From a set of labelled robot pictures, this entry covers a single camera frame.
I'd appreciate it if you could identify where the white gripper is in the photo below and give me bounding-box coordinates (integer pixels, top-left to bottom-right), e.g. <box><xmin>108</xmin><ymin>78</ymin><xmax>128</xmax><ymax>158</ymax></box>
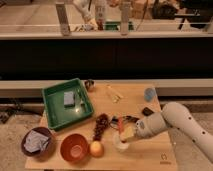
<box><xmin>119</xmin><ymin>113</ymin><xmax>167</xmax><ymax>142</ymax></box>

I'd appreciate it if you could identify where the small red pepper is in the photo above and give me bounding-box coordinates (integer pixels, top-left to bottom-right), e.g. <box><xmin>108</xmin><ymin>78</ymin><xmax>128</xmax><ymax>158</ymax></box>
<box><xmin>118</xmin><ymin>117</ymin><xmax>124</xmax><ymax>134</ymax></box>

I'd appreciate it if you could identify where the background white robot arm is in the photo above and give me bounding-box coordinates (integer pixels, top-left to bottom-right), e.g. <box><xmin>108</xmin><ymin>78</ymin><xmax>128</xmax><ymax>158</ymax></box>
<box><xmin>73</xmin><ymin>0</ymin><xmax>98</xmax><ymax>30</ymax></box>

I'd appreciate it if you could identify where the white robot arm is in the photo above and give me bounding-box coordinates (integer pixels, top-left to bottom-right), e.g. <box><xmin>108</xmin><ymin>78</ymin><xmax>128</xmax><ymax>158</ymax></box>
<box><xmin>119</xmin><ymin>102</ymin><xmax>213</xmax><ymax>163</ymax></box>

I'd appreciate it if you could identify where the white paper cup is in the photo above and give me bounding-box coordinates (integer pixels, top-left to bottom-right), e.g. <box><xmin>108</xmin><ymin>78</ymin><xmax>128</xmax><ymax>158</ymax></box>
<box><xmin>112</xmin><ymin>132</ymin><xmax>130</xmax><ymax>152</ymax></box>

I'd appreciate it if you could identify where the blue cup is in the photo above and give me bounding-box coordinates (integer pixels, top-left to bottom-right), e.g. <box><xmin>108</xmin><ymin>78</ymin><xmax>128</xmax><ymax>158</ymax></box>
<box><xmin>144</xmin><ymin>88</ymin><xmax>156</xmax><ymax>102</ymax></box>

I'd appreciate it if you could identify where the wooden board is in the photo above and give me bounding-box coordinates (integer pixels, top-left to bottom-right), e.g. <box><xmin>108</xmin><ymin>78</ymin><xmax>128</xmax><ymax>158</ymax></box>
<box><xmin>25</xmin><ymin>82</ymin><xmax>177</xmax><ymax>171</ymax></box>

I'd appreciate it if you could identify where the dark red grape bunch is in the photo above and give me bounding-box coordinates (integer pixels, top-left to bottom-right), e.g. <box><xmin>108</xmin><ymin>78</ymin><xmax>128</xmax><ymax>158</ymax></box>
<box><xmin>93</xmin><ymin>113</ymin><xmax>109</xmax><ymax>141</ymax></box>

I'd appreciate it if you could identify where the yellow orange fruit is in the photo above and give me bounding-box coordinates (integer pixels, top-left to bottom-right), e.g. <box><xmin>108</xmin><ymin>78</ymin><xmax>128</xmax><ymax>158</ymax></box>
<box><xmin>90</xmin><ymin>141</ymin><xmax>104</xmax><ymax>157</ymax></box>

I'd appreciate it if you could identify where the orange bowl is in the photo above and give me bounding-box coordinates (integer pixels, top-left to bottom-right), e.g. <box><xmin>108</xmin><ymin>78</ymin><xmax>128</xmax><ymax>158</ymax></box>
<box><xmin>60</xmin><ymin>133</ymin><xmax>89</xmax><ymax>163</ymax></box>

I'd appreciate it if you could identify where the small dark round object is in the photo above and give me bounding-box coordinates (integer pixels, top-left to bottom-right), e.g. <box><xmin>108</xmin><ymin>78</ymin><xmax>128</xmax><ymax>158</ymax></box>
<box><xmin>84</xmin><ymin>79</ymin><xmax>95</xmax><ymax>91</ymax></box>

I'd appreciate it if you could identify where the green plastic tray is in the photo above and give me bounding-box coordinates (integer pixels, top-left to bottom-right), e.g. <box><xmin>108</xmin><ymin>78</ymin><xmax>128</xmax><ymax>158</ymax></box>
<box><xmin>42</xmin><ymin>78</ymin><xmax>94</xmax><ymax>131</ymax></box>

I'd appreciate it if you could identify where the grey sponge block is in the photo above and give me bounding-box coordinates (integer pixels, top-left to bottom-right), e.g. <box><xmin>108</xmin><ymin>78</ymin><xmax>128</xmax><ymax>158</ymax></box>
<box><xmin>64</xmin><ymin>91</ymin><xmax>75</xmax><ymax>106</ymax></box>

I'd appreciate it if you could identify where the dark purple bowl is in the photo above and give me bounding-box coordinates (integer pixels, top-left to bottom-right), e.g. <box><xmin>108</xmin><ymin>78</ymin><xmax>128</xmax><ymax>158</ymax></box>
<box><xmin>21</xmin><ymin>127</ymin><xmax>54</xmax><ymax>157</ymax></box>

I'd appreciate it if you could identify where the crumpled grey cloth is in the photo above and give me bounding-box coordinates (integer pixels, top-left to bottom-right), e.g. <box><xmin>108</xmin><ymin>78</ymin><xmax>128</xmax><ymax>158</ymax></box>
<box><xmin>24</xmin><ymin>130</ymin><xmax>49</xmax><ymax>153</ymax></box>

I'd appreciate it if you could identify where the black handled peeler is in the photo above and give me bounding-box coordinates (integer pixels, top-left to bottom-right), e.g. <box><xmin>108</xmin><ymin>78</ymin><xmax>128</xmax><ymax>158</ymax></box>
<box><xmin>109</xmin><ymin>115</ymin><xmax>138</xmax><ymax>129</ymax></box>

